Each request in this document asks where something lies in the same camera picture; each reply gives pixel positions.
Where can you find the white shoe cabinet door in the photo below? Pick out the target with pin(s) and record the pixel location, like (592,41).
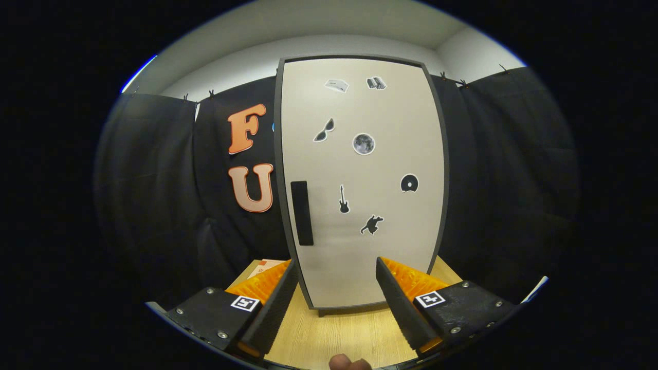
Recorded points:
(349,267)

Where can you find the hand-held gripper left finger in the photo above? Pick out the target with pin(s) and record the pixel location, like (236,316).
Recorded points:
(275,313)

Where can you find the beige cover book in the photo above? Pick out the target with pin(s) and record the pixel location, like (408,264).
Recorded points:
(267,267)

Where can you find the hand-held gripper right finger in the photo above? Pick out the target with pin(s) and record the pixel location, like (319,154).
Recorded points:
(401,313)

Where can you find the ceiling light strip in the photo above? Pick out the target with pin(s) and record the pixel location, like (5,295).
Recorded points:
(139,74)

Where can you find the black backdrop cloth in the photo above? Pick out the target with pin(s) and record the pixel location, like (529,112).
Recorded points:
(154,205)

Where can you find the grey shoe cabinet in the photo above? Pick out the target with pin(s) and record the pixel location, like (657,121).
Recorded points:
(349,310)

